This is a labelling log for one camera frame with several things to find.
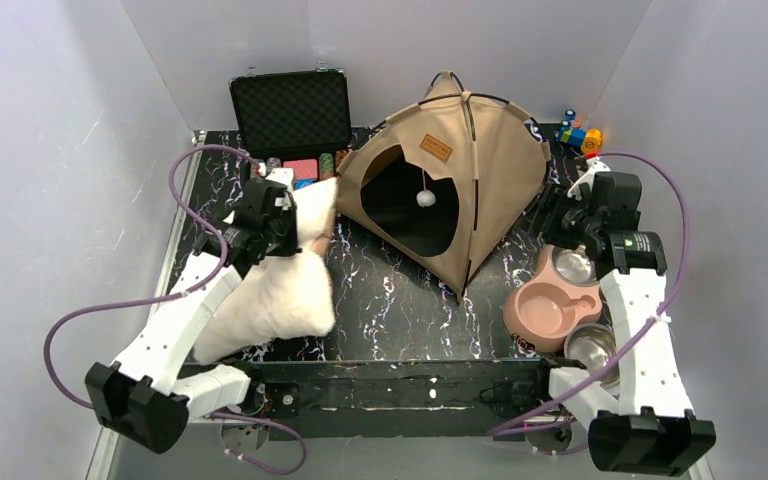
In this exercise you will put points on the white fluffy cushion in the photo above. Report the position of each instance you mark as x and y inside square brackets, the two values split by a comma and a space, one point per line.
[282, 297]

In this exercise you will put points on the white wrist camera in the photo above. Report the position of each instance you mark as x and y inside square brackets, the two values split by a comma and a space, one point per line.
[279, 182]
[582, 187]

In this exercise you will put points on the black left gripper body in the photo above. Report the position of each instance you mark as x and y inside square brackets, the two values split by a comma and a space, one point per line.
[285, 216]

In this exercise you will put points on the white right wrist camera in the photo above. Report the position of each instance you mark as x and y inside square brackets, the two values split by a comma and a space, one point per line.
[582, 187]

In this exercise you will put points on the pink double pet bowl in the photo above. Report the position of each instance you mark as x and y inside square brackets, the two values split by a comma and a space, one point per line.
[542, 312]

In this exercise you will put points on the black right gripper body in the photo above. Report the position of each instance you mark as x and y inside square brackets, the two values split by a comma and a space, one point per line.
[557, 216]

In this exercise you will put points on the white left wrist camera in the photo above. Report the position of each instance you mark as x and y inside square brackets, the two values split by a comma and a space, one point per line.
[279, 182]

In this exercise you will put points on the steel bowl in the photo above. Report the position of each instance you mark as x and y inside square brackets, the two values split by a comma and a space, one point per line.
[573, 266]
[591, 344]

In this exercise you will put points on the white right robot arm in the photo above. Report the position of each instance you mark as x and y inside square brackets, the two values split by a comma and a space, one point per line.
[635, 410]

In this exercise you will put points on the colourful toy block car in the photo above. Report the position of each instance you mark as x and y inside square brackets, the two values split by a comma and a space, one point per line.
[570, 132]

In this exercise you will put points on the tan fabric pet tent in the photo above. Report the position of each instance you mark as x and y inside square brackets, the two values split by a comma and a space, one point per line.
[378, 183]

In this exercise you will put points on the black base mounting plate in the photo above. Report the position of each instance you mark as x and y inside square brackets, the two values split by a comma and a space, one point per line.
[419, 398]

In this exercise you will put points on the black poker chip case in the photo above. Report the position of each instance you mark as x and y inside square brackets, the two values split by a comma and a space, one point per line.
[292, 115]

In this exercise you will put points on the white pompom toy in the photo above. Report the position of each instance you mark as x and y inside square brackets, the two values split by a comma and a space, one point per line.
[425, 197]

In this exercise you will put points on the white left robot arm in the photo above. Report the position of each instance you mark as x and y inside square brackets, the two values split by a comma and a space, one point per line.
[139, 395]

